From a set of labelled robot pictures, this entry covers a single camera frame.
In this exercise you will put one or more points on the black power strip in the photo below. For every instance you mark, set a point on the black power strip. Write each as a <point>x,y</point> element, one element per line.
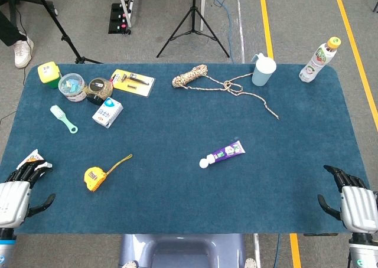
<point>118,18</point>

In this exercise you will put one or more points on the black trouser leg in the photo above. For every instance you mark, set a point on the black trouser leg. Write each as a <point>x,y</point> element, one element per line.
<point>9,32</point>

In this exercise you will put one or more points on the white sneaker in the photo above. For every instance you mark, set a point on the white sneaker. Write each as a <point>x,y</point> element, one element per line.
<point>22,54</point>

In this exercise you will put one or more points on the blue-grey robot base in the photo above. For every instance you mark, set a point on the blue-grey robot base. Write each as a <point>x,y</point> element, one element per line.
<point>183,250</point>

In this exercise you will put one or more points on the razor on yellow card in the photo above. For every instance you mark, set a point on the razor on yellow card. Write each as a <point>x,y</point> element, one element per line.
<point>136,83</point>

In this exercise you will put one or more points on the drink bottle yellow cap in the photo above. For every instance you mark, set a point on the drink bottle yellow cap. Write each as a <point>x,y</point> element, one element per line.
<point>316,61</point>

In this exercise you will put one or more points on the purple white toothpaste tube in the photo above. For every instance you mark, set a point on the purple white toothpaste tube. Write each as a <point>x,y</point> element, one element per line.
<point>224,153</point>

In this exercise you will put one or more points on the mint green brush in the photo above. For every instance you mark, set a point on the mint green brush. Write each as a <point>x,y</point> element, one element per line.
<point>57,112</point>

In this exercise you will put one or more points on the white blue carton box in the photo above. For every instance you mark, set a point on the white blue carton box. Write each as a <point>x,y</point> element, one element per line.
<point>107,113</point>

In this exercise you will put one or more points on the dark round jar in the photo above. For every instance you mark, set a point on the dark round jar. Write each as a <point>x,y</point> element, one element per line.
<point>99,88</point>

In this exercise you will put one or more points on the black camera tripod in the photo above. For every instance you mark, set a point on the black camera tripod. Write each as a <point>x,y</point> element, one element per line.
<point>193,14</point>

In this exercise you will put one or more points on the white red snack packet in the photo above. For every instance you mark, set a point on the white red snack packet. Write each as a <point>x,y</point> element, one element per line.
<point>31,156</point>

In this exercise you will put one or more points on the blue table mat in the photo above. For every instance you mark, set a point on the blue table mat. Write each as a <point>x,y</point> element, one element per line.
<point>177,117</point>

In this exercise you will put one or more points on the white slanted frame leg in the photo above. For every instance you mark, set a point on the white slanted frame leg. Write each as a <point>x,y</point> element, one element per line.
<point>124,6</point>

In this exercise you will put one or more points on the black light stand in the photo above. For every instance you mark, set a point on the black light stand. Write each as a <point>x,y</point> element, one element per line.
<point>63,37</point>

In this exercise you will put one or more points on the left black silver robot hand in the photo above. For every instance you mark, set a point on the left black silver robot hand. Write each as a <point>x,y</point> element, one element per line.
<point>13,203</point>

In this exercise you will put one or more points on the yellow green box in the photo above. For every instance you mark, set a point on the yellow green box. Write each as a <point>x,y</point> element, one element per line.
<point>47,71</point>

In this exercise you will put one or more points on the yellow tape measure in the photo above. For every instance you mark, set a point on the yellow tape measure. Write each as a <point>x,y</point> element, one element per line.
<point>94,178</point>

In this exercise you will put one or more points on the white upright post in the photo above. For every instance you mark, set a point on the white upright post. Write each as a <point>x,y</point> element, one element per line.
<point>203,8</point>

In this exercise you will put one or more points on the clear round plastic tub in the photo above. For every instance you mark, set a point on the clear round plastic tub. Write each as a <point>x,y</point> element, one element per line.
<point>71,85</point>

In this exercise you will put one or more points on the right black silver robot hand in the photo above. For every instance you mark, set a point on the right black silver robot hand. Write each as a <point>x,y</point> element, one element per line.
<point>358,209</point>

